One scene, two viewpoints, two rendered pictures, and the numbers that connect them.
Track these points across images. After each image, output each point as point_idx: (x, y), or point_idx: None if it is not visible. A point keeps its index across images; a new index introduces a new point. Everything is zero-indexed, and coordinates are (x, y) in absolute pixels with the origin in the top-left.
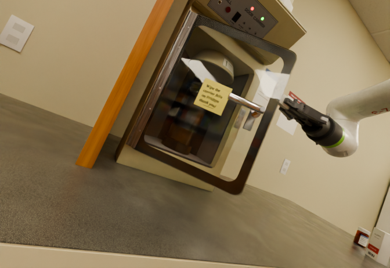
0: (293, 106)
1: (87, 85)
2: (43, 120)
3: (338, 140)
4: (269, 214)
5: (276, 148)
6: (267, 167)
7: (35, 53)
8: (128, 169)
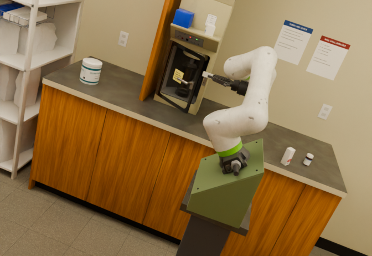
0: (211, 78)
1: None
2: (134, 81)
3: (244, 93)
4: None
5: (309, 93)
6: (300, 111)
7: (130, 46)
8: (156, 102)
